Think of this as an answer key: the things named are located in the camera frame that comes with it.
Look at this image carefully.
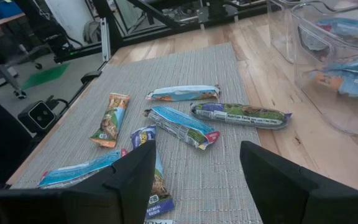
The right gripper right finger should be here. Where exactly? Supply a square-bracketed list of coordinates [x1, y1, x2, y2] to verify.
[239, 140, 358, 224]

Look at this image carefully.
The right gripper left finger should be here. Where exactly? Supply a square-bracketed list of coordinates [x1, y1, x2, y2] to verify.
[61, 139, 157, 224]

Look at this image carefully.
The purple green granola bar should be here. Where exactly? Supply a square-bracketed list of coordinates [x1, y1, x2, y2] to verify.
[130, 124, 175, 220]
[190, 102, 293, 131]

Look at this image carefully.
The blue granola bar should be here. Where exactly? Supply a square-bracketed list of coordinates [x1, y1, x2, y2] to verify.
[306, 57, 358, 99]
[37, 148, 129, 190]
[141, 105, 221, 151]
[314, 17, 358, 47]
[145, 84, 222, 103]

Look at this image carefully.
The orange green granola bar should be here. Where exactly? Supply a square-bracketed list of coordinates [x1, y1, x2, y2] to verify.
[88, 92, 131, 149]

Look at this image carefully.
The clear plastic bin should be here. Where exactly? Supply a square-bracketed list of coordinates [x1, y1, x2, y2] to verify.
[290, 1, 358, 137]
[266, 0, 296, 65]

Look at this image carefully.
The black edge clamp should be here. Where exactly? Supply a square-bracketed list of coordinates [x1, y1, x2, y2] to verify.
[80, 70, 103, 85]

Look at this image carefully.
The grey woven placemat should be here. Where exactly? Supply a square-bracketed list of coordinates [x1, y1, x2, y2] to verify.
[9, 42, 264, 224]

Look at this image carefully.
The grey bag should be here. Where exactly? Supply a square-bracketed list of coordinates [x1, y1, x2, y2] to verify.
[82, 20, 102, 44]

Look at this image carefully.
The black office chair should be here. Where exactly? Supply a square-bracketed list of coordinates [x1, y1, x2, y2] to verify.
[0, 18, 83, 100]

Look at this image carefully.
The white board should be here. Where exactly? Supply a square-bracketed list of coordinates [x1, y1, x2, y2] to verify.
[44, 0, 90, 44]

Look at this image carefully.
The wooden shelf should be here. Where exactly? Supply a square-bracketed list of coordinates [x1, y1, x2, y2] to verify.
[0, 12, 27, 32]

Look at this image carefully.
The blue cloth item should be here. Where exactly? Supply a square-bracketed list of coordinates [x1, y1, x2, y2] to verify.
[0, 0, 24, 21]

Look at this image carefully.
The black camera cable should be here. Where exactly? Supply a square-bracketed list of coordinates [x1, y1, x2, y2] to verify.
[47, 96, 71, 108]

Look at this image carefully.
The black table camera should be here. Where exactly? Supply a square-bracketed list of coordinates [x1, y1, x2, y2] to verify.
[17, 99, 58, 135]

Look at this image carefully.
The aluminium profile post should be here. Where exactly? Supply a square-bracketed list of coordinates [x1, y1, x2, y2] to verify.
[99, 17, 112, 62]

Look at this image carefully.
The black metal table frame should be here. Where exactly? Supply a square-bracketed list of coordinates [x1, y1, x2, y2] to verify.
[53, 0, 270, 65]

